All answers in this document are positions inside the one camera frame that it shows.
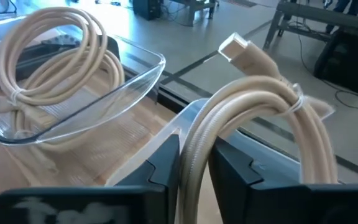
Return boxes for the person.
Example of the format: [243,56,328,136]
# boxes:
[324,0,358,34]

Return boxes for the black floor cable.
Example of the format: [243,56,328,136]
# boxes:
[296,30,358,111]

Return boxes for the desk with dark legs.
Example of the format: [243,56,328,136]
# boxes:
[163,0,220,27]

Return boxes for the clear transparent plastic bin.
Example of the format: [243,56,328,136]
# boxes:
[0,15,167,146]

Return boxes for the desk with grey metal frame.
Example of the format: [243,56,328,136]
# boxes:
[262,1,358,50]

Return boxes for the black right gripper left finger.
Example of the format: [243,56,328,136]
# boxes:
[0,133,181,224]

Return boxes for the beige braided cable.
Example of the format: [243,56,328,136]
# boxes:
[0,6,126,150]
[175,32,339,224]

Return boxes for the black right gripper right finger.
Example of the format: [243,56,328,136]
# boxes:
[208,138,358,224]

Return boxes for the black computer tower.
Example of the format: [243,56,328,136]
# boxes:
[132,0,163,21]
[313,29,358,94]

